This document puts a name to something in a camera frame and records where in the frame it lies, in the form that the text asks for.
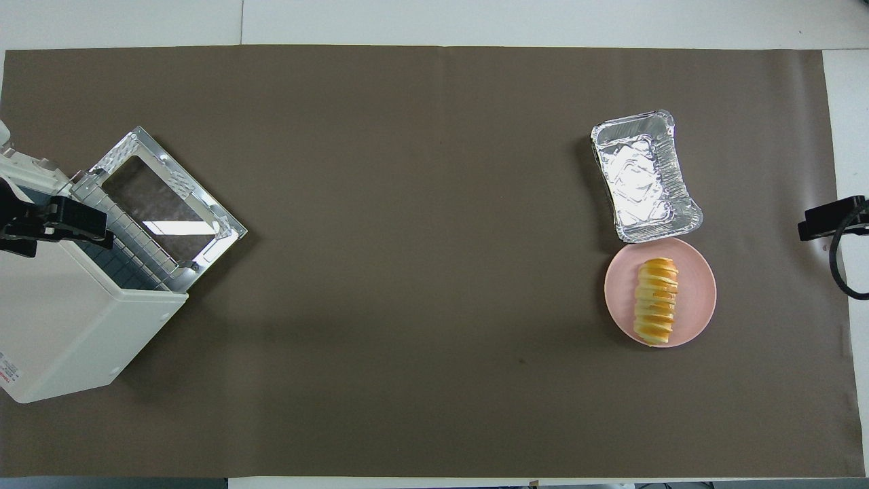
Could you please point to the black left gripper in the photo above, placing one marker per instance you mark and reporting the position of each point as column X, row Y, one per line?
column 13, row 217

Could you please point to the sliced yellow bread loaf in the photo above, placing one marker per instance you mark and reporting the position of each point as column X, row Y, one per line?
column 656, row 302

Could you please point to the aluminium foil tray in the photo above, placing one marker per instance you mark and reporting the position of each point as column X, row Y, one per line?
column 641, row 180

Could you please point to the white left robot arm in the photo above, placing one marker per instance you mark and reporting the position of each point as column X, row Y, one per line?
column 30, row 173

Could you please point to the cream toaster oven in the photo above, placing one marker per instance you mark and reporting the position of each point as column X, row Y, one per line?
column 61, row 319

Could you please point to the pink round plate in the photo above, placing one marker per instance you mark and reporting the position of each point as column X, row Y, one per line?
column 696, row 292

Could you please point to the brown paper table mat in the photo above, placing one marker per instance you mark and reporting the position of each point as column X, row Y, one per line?
column 421, row 204

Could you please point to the glass oven door, metal frame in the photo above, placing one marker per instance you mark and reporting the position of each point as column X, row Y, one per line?
column 204, row 234

